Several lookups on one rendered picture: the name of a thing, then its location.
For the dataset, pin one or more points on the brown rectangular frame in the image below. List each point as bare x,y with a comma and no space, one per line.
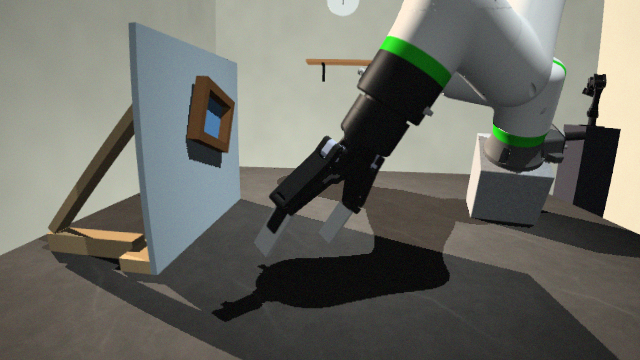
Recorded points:
216,121

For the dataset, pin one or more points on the light blue flat board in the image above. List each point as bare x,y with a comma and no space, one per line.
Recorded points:
184,186

